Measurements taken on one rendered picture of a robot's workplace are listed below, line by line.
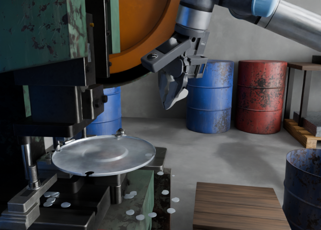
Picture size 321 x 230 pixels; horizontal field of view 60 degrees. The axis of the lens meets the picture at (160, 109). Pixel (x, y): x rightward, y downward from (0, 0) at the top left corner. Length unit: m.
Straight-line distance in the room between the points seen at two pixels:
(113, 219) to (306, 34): 0.66
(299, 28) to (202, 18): 0.25
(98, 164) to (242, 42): 3.52
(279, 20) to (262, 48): 3.40
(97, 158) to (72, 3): 0.40
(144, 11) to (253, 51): 3.11
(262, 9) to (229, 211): 0.97
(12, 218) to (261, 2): 0.68
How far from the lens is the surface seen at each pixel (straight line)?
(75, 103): 0.73
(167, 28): 1.07
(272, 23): 0.75
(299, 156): 1.88
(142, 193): 0.89
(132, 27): 1.12
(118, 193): 0.82
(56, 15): 0.60
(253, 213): 1.39
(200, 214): 1.34
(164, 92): 0.70
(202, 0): 0.62
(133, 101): 4.21
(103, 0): 0.85
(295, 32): 0.76
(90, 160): 0.78
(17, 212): 0.71
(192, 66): 0.68
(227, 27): 4.06
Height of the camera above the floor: 1.09
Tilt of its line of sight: 13 degrees down
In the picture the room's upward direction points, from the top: straight up
